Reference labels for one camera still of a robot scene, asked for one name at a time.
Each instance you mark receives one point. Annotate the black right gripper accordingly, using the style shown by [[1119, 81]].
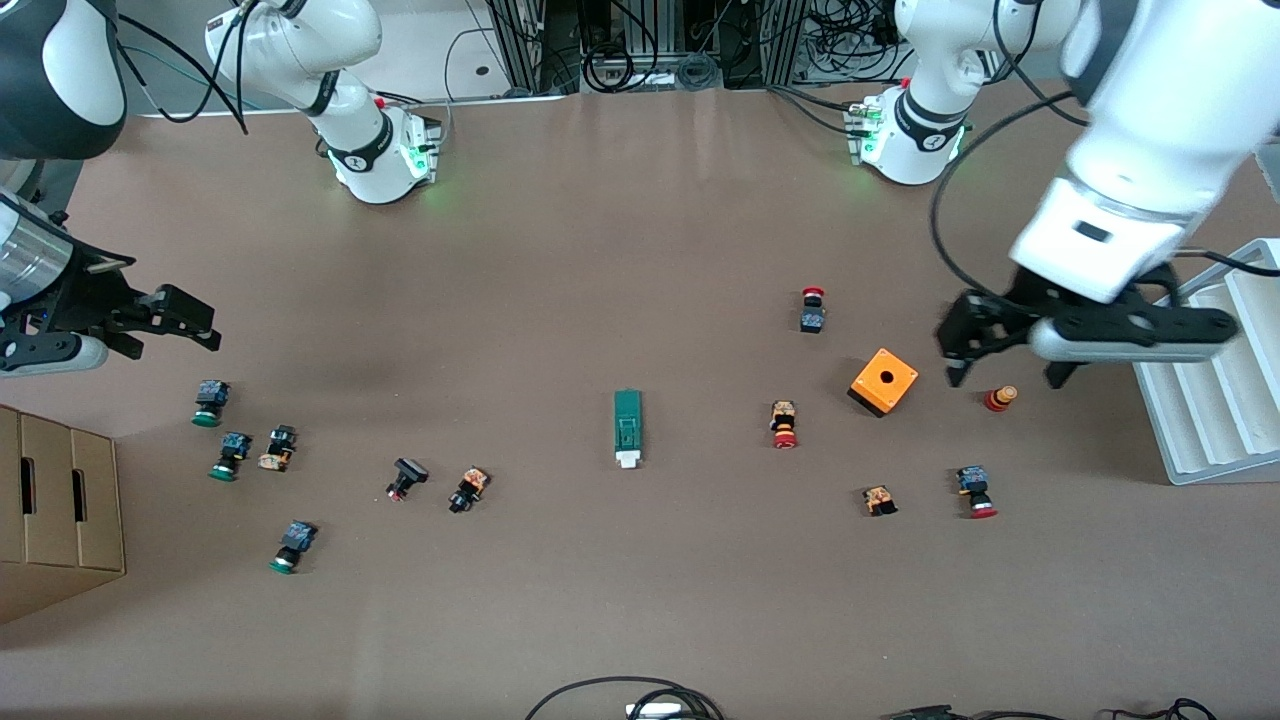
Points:
[[82, 297]]

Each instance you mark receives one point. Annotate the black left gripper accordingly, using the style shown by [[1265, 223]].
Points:
[[1012, 309]]

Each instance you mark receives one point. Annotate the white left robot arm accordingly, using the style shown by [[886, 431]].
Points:
[[1150, 130]]

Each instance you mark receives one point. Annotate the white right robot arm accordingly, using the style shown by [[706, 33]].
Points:
[[300, 40]]

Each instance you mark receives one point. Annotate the red yellow mushroom button head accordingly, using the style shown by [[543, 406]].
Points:
[[1000, 398]]

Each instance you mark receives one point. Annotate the green push button blue block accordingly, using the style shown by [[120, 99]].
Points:
[[207, 403], [292, 546], [230, 456]]

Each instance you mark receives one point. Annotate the red push button blue block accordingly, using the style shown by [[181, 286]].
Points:
[[975, 491]]

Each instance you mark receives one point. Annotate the white slotted tray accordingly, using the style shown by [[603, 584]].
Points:
[[1210, 420]]

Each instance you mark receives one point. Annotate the small orange contact block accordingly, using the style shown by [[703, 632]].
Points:
[[879, 500]]

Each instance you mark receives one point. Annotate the red button black block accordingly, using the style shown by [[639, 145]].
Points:
[[812, 311]]

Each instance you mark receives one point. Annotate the brown cardboard box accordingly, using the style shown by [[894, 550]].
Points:
[[60, 500]]

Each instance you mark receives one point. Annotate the red emergency stop orange block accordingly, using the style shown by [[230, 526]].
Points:
[[784, 424]]

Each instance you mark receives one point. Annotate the black square push button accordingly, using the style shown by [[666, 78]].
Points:
[[406, 478]]

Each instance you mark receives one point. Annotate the black selector orange contact block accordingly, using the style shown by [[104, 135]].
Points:
[[468, 489]]

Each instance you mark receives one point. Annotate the small white device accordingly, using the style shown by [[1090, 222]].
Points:
[[655, 711]]

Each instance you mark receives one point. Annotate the orange button enclosure box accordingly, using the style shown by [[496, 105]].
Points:
[[884, 381]]

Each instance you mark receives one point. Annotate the black switch orange contact block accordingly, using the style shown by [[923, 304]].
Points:
[[278, 448]]

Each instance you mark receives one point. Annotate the aluminium frame rack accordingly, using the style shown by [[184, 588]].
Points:
[[525, 40]]

